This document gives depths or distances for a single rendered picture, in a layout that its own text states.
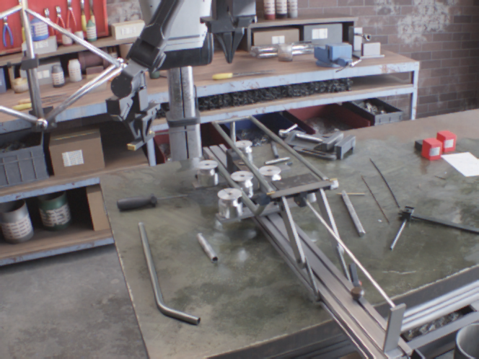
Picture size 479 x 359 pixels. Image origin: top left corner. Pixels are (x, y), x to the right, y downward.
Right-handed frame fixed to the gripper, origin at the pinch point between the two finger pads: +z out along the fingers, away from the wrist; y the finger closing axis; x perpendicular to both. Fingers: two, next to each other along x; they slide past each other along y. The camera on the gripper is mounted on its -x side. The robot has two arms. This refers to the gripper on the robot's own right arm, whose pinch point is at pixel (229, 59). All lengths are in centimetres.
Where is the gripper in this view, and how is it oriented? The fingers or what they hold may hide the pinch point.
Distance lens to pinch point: 105.1
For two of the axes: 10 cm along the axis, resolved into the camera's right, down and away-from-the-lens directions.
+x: -3.4, -4.2, 8.4
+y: 9.4, -1.8, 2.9
